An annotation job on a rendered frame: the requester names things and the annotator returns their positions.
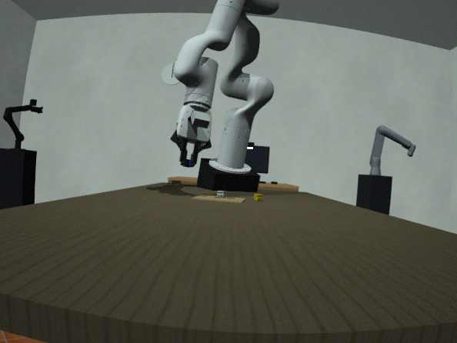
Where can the blue die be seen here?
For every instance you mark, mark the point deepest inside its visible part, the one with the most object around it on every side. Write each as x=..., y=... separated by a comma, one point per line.
x=188, y=163

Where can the tan mat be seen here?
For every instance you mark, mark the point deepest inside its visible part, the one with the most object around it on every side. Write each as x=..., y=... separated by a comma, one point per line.
x=215, y=198

